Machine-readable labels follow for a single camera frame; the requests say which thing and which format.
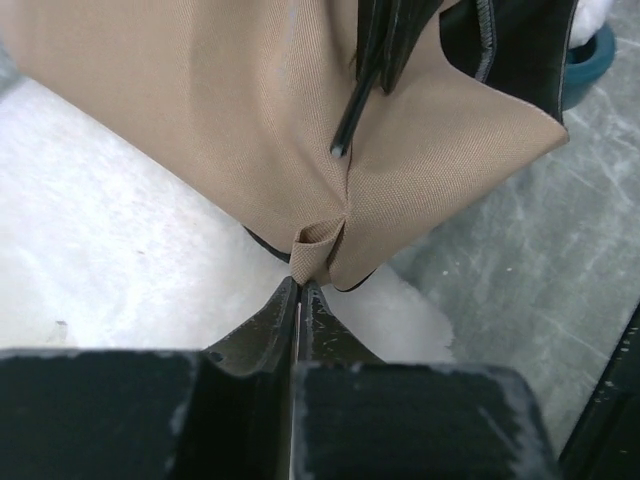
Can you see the tan fabric pet tent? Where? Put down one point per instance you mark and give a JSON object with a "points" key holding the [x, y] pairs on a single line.
{"points": [[241, 100]]}

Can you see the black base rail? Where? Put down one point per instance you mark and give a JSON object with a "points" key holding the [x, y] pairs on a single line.
{"points": [[605, 441]]}

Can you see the teal pet feeder stand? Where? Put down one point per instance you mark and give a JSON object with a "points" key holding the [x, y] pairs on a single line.
{"points": [[587, 64]]}

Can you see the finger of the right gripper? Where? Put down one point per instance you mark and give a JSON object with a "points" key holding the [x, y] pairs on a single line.
{"points": [[387, 32]]}

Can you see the white pompom toy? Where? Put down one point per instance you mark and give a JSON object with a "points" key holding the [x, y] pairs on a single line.
{"points": [[589, 17]]}

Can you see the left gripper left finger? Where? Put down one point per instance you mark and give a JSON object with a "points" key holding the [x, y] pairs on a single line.
{"points": [[217, 413]]}

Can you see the white fluffy cushion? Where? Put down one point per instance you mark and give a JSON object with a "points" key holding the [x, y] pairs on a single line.
{"points": [[103, 247]]}

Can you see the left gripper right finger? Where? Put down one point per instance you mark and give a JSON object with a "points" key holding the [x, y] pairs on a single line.
{"points": [[355, 417]]}

